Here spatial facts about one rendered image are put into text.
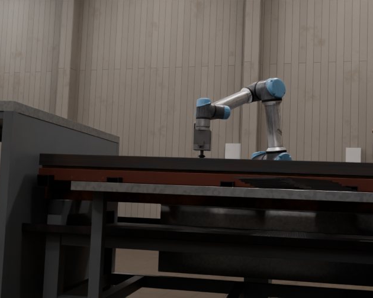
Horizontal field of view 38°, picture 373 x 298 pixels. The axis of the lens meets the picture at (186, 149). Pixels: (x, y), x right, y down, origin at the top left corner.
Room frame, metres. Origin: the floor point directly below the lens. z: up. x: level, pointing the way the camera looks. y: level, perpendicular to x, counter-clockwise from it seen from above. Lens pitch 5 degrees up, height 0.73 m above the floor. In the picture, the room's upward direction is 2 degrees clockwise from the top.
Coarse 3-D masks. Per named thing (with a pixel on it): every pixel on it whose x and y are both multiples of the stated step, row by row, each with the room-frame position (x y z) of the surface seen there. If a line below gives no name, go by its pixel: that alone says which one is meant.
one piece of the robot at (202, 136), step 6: (198, 132) 2.77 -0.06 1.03; (204, 132) 2.76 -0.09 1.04; (210, 132) 2.78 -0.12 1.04; (198, 138) 2.77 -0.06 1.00; (204, 138) 2.76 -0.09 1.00; (210, 138) 2.79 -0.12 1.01; (198, 144) 2.75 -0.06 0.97; (204, 144) 2.76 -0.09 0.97; (210, 144) 2.80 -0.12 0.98; (198, 150) 2.82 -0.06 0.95; (204, 150) 2.80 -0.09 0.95; (210, 150) 2.80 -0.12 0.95
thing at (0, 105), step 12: (0, 108) 2.06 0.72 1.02; (12, 108) 2.05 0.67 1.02; (24, 108) 2.13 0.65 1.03; (36, 108) 2.23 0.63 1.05; (0, 120) 2.69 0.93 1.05; (48, 120) 2.35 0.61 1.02; (60, 120) 2.47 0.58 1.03; (0, 132) 3.09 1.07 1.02; (84, 132) 2.76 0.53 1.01; (96, 132) 2.92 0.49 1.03
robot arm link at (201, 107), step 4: (200, 100) 2.76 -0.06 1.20; (204, 100) 2.76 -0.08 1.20; (208, 100) 2.77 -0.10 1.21; (200, 104) 2.76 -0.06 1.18; (204, 104) 2.76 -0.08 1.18; (208, 104) 2.76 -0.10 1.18; (212, 104) 2.79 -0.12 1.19; (200, 108) 2.76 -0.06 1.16; (204, 108) 2.76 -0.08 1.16; (208, 108) 2.76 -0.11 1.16; (212, 108) 2.78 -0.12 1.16; (196, 112) 2.79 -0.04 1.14; (200, 112) 2.76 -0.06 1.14; (204, 112) 2.76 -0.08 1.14; (208, 112) 2.77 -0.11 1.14; (212, 112) 2.78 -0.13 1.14; (196, 116) 2.79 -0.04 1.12; (200, 116) 2.76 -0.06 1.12; (204, 116) 2.76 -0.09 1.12; (208, 116) 2.77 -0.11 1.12
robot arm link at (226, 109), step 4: (216, 104) 2.82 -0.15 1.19; (216, 108) 2.79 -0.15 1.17; (220, 108) 2.81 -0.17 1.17; (224, 108) 2.82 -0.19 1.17; (228, 108) 2.84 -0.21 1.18; (216, 112) 2.80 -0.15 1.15; (220, 112) 2.81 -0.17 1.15; (224, 112) 2.82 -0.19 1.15; (228, 112) 2.84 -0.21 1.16; (212, 116) 2.81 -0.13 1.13; (216, 116) 2.82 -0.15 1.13; (220, 116) 2.83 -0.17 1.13; (224, 116) 2.84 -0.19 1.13; (228, 116) 2.85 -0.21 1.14
